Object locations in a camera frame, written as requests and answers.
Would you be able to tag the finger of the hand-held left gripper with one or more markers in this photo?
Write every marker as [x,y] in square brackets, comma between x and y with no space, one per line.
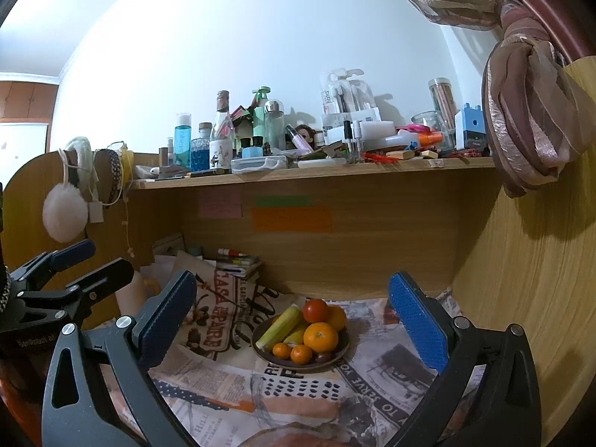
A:
[102,277]
[70,254]

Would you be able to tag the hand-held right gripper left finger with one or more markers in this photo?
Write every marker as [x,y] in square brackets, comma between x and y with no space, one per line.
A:
[167,316]

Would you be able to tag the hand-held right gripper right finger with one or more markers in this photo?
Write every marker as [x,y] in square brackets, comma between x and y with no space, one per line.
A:
[419,321]

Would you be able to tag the medium orange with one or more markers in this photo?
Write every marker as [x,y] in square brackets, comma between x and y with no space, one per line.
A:
[337,316]

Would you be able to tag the dark brown plate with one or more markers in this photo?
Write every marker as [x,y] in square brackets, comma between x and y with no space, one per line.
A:
[340,342]

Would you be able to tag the large orange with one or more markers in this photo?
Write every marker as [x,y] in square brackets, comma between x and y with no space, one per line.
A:
[320,337]

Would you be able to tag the red tomato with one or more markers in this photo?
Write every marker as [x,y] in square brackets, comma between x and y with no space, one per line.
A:
[315,309]

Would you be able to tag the long corn cob piece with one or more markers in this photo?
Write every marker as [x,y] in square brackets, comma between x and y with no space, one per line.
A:
[279,330]

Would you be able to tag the short corn cob piece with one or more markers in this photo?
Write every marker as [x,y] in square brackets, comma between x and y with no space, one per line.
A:
[294,336]

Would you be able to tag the white fluffy pom-pom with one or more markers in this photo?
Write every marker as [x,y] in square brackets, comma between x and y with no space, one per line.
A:
[65,214]

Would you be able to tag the white hanging tag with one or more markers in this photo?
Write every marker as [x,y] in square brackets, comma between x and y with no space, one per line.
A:
[96,212]

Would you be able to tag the newspaper print tablecloth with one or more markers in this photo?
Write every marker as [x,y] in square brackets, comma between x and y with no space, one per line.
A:
[372,382]

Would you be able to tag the wooden desk shelf unit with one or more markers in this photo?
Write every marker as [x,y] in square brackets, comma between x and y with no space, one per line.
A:
[372,251]

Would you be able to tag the stack of books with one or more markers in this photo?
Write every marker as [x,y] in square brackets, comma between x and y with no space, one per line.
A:
[237,265]

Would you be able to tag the dark patterned headband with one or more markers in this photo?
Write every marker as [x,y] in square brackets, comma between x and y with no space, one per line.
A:
[111,172]

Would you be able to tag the dark round fruit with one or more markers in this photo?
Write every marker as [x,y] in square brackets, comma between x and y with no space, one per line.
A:
[322,357]

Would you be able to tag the white fluffy headband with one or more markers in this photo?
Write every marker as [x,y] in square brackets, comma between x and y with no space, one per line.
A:
[81,149]

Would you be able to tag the yellow headband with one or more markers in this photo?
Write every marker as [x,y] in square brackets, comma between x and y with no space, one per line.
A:
[125,158]

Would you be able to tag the white small device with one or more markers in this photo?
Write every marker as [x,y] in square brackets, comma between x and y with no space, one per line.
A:
[148,171]

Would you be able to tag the pink sticky note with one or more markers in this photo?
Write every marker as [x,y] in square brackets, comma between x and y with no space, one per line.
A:
[219,205]

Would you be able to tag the small cardboard tube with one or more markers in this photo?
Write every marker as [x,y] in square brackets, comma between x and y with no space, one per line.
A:
[164,156]

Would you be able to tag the black pen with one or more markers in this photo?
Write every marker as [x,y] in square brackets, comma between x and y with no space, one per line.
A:
[207,173]

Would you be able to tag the tall blue liquid bottle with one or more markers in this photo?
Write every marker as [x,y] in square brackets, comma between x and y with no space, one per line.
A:
[183,144]

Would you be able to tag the squat blue liquid glass bottle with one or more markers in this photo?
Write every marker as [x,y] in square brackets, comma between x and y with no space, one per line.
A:
[201,153]

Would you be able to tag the orange sticky note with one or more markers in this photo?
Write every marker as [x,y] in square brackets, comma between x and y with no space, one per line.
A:
[293,219]

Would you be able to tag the green sticky note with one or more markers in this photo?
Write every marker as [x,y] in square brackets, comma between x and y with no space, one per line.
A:
[281,200]

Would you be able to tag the red hair clips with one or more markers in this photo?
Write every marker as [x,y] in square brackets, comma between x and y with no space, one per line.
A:
[382,157]

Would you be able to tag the white plastic case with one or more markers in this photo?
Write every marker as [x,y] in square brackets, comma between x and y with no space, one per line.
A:
[258,164]

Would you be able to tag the clear glass bottle pink label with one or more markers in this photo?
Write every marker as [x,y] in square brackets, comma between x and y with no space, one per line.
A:
[221,139]

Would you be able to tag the white tube orange cap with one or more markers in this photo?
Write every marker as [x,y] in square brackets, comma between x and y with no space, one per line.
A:
[426,139]

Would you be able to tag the small blue jar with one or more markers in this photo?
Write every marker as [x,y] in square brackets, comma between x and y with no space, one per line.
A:
[252,151]

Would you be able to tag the white flat tray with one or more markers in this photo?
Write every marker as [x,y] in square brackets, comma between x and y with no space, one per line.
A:
[321,163]

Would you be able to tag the clear glass spray vial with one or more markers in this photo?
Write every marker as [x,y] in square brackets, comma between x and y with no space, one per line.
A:
[348,142]
[357,144]

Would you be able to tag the white box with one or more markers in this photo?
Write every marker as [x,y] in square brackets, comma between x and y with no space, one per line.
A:
[379,129]

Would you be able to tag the glass jar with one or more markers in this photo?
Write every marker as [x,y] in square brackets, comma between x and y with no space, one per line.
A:
[428,123]

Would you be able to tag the blue pencil sharpener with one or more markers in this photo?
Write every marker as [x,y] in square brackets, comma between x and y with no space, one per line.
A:
[470,128]

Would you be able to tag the colourful small box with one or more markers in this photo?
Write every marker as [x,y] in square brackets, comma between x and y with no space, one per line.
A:
[242,118]

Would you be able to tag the small doll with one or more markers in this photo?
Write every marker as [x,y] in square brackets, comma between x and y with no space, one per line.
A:
[305,136]

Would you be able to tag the clear bottle silver cap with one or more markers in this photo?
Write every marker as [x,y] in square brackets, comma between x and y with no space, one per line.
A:
[274,125]

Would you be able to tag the clear pencil jar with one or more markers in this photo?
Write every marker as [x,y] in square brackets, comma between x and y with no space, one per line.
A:
[442,102]

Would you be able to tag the green pump bottle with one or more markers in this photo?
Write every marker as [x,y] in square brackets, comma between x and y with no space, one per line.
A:
[260,116]

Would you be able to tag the pink brown tied curtain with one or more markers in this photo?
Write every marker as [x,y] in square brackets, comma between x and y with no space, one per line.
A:
[521,116]

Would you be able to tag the clear plastic brush case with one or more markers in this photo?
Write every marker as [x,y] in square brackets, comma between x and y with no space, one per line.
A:
[347,98]

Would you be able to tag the wooden wall cabinet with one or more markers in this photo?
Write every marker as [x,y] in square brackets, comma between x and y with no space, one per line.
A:
[23,98]

